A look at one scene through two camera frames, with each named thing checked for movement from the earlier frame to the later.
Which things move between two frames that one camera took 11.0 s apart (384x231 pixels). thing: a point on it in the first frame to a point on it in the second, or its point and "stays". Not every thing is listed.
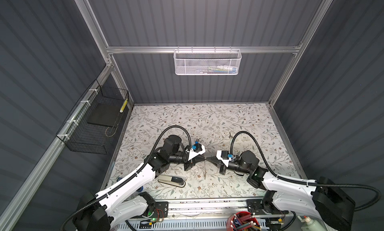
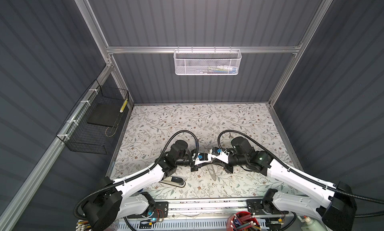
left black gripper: (192, 162) to (194, 168)
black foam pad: (105, 114) stays
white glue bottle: (311, 225) stays
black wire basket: (93, 125) stays
